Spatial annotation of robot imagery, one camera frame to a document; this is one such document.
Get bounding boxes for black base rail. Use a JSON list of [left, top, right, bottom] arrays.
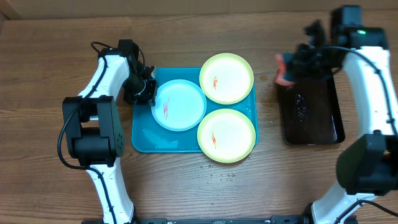
[[131, 215, 312, 224]]

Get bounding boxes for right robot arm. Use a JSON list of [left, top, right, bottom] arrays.
[[271, 5, 397, 223]]

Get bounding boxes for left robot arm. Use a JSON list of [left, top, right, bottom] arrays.
[[57, 39, 158, 223]]

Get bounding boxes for black rectangular tray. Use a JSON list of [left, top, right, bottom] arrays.
[[275, 77, 345, 145]]

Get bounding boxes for red and black sponge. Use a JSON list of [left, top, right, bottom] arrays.
[[274, 54, 295, 87]]

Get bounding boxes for light blue plate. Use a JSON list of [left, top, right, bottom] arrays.
[[151, 79, 206, 131]]

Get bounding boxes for yellow-green plate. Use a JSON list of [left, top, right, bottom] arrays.
[[199, 53, 254, 105], [197, 109, 256, 164]]

